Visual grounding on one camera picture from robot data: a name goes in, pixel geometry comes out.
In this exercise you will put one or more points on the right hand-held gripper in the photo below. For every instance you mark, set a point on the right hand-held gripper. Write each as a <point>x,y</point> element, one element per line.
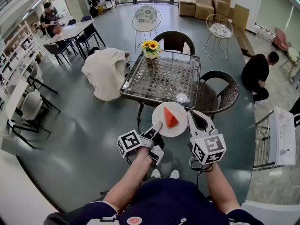
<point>211,147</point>

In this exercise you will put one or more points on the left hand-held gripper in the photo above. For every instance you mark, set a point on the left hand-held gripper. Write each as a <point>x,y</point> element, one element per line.
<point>129,143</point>

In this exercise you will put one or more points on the white round plate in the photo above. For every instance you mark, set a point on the white round plate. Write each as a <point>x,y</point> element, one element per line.
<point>159,116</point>

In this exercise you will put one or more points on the red watermelon slice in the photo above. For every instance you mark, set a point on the red watermelon slice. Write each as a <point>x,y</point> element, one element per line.
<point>171,119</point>

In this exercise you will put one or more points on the person's left forearm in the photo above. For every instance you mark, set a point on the person's left forearm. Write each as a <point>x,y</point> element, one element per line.
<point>131,179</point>

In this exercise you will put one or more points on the person's right forearm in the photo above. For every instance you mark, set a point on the person's right forearm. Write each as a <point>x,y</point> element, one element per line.
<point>221,186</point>

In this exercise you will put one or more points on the glass top wicker table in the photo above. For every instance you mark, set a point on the glass top wicker table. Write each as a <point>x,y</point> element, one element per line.
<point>168,78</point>

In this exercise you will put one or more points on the small white round disc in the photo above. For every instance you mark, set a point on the small white round disc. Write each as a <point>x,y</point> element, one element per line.
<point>182,98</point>

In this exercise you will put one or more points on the dark wicker armchair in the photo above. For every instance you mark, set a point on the dark wicker armchair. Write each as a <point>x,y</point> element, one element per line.
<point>226,95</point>
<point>173,40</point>

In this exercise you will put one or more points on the person's left white shoe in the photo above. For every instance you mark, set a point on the person's left white shoe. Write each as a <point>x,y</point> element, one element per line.
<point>155,173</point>

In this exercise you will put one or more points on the person's white shoe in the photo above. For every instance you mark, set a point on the person's white shoe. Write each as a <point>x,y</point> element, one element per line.
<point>155,173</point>
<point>174,173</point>

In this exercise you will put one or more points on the person's right white shoe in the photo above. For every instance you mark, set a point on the person's right white shoe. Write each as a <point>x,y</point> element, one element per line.
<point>174,173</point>

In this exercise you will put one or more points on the steel bar rack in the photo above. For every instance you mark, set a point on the steel bar rack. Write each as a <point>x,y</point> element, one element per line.
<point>261,144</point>

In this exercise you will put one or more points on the person's navy shirt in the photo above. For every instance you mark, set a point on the person's navy shirt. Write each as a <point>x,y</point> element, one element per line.
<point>168,203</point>

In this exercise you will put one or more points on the sunflower bouquet in vase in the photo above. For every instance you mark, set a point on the sunflower bouquet in vase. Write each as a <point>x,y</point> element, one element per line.
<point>151,46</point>

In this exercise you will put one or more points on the white box appliance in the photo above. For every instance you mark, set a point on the white box appliance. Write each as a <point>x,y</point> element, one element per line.
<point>284,137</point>

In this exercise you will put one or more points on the low wooden platform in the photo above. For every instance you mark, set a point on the low wooden platform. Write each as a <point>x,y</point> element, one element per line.
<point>243,40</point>

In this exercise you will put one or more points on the floral round cushion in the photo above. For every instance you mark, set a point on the floral round cushion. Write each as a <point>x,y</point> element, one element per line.
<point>145,14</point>
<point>220,30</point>

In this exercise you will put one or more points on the flat cardboard sheet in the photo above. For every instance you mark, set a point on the flat cardboard sheet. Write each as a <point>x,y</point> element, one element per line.
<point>241,16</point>

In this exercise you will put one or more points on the pink fabric seat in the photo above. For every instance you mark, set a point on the pink fabric seat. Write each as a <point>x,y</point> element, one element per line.
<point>281,39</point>

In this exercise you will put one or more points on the white shell chair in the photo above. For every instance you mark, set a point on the white shell chair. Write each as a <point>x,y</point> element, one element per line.
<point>30,105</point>
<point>36,71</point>

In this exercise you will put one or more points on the long grey table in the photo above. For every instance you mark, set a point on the long grey table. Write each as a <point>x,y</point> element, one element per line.
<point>75,28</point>

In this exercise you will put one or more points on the white rectangular table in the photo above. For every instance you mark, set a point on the white rectangular table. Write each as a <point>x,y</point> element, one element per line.
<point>16,97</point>

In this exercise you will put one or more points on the white locker cabinet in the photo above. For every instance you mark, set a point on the white locker cabinet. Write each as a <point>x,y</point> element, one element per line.
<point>75,5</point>

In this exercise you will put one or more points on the white shelf unit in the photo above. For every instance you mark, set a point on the white shelf unit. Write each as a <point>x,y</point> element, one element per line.
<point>16,53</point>

